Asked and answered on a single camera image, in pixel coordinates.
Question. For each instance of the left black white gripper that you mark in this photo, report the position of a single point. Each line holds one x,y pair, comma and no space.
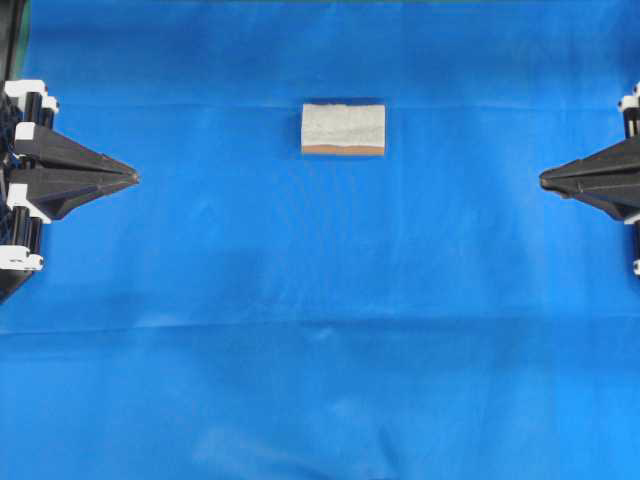
35,197

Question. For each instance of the grey and brown sponge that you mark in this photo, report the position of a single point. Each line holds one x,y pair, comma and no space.
341,129

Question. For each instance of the blue table cloth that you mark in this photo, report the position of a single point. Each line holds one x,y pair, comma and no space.
248,311

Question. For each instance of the black frame post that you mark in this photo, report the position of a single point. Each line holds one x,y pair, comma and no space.
15,21

